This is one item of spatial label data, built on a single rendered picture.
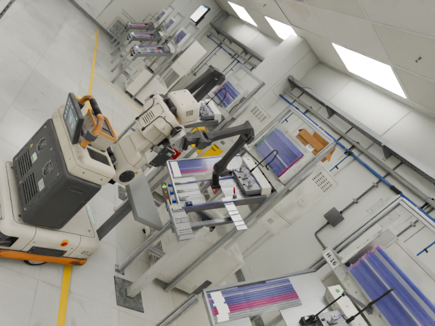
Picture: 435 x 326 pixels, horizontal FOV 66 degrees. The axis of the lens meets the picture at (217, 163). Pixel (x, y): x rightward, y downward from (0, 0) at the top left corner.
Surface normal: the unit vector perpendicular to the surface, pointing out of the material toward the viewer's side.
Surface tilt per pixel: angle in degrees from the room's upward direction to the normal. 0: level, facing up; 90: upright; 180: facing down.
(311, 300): 44
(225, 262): 90
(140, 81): 90
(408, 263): 90
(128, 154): 82
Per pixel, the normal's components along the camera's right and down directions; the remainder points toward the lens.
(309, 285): 0.07, -0.86
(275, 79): 0.27, 0.51
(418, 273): -0.64, -0.54
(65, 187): 0.47, 0.66
